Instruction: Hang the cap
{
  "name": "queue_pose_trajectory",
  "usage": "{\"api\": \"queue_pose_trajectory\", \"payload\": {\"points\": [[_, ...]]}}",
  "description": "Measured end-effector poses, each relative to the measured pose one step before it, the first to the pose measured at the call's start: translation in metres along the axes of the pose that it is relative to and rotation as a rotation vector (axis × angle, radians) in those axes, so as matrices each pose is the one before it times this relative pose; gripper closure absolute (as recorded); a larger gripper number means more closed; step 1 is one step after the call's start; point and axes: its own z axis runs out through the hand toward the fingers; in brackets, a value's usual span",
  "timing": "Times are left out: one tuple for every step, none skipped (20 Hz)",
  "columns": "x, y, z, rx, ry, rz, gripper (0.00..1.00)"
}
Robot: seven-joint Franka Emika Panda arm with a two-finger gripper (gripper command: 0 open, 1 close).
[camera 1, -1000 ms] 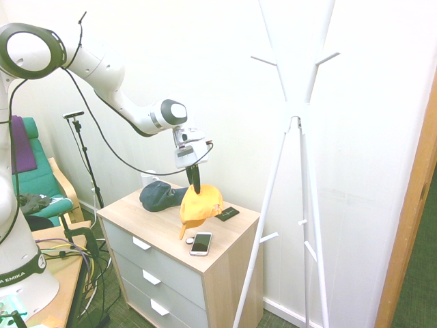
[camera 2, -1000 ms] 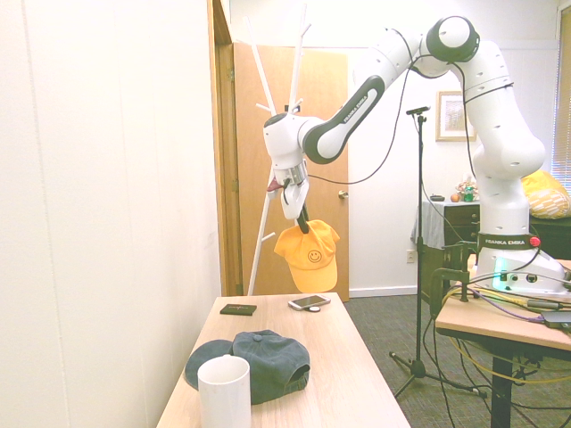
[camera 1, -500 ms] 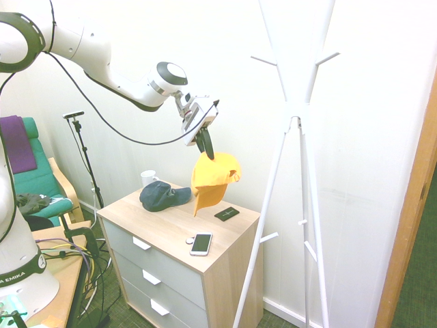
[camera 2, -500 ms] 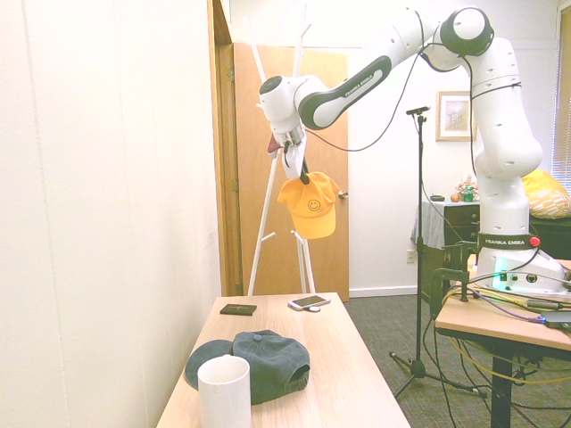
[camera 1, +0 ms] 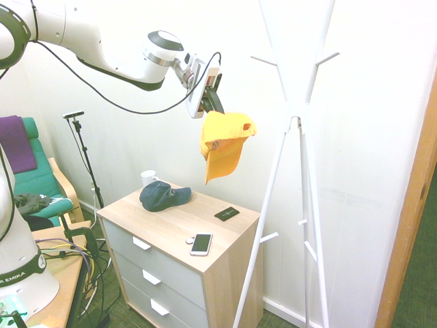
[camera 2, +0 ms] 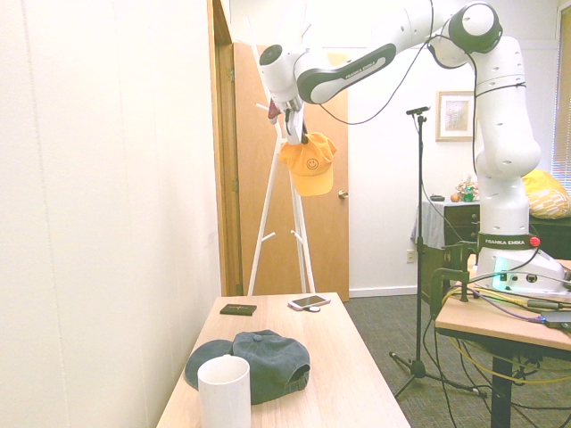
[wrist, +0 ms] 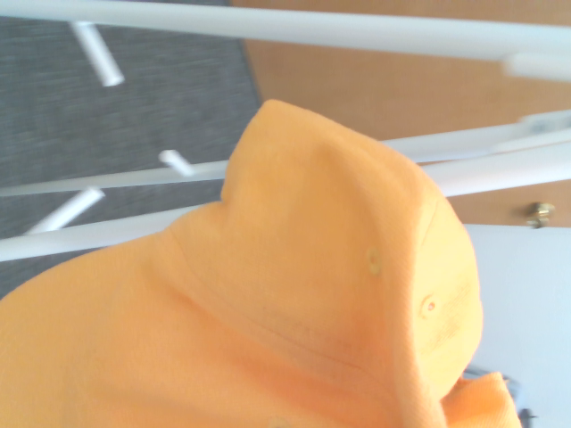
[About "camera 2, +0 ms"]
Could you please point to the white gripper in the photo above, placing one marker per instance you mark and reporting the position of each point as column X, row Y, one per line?
column 294, row 122

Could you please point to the orange smiley baseball cap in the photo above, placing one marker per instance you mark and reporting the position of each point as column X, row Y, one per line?
column 312, row 169

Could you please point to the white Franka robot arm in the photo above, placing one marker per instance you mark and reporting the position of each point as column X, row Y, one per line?
column 499, row 147

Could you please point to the dark green cap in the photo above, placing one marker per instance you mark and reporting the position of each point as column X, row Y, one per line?
column 267, row 361

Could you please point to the brass door knob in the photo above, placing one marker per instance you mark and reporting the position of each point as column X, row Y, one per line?
column 342, row 194

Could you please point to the white coat rack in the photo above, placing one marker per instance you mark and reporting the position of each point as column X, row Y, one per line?
column 263, row 223

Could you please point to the wooden door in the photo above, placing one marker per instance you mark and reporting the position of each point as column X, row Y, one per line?
column 330, row 249

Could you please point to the small dark bowl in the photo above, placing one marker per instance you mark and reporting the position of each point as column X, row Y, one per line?
column 436, row 197

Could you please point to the grey draped cloth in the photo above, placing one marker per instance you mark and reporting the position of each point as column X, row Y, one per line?
column 428, row 223

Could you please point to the orange fruit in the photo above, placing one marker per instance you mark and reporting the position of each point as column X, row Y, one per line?
column 454, row 197

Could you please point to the white smartphone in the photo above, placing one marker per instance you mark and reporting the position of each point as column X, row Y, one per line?
column 308, row 302

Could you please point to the small round white disc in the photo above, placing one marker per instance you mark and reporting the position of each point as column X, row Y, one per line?
column 313, row 308

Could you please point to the green can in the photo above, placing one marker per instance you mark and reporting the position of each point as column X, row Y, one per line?
column 469, row 195

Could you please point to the black tripod stand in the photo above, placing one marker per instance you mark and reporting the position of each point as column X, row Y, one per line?
column 419, row 267

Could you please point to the dark wooden cabinet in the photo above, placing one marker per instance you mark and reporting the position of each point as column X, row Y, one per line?
column 461, row 223

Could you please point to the black card wallet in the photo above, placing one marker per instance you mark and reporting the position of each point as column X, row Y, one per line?
column 238, row 310

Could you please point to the dark metal C-clamp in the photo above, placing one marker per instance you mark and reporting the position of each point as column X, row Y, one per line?
column 439, row 278

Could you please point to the red round knob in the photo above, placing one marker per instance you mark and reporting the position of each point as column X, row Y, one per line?
column 534, row 242

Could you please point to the window blind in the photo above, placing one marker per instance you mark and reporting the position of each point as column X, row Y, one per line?
column 563, row 102

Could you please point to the light wood robot table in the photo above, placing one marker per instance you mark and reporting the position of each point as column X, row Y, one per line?
column 486, row 327

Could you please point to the white mug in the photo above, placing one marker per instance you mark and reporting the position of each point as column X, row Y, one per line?
column 224, row 397

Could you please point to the black box device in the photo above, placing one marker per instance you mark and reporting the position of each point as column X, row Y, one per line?
column 557, row 318

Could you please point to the wooden door frame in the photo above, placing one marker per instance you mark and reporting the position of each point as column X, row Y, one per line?
column 225, row 178

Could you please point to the black bar camera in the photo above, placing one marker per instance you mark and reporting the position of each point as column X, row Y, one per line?
column 418, row 110

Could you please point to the framed wall picture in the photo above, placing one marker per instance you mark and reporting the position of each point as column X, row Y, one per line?
column 455, row 116

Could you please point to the wall power outlet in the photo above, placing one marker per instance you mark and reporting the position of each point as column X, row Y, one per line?
column 411, row 257

